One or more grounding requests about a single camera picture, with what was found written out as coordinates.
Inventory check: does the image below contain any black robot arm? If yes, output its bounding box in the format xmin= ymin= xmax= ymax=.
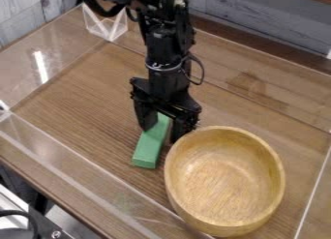
xmin=81 ymin=0 xmax=201 ymax=140

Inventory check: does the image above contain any brown wooden bowl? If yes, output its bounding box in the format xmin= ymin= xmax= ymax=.
xmin=164 ymin=126 xmax=285 ymax=237

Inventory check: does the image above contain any black metal table frame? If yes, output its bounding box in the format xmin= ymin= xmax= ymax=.
xmin=0 ymin=165 xmax=99 ymax=239

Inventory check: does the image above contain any clear acrylic corner bracket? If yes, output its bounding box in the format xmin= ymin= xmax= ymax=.
xmin=81 ymin=4 xmax=127 ymax=42

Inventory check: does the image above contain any green rectangular block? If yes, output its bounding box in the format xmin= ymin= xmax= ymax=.
xmin=131 ymin=113 xmax=170 ymax=169

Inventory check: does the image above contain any black cable bottom left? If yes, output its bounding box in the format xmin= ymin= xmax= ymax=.
xmin=0 ymin=209 xmax=39 ymax=239

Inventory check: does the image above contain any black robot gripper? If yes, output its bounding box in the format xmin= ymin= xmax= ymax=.
xmin=129 ymin=71 xmax=201 ymax=143

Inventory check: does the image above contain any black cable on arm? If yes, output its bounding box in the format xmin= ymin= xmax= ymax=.
xmin=180 ymin=54 xmax=205 ymax=86

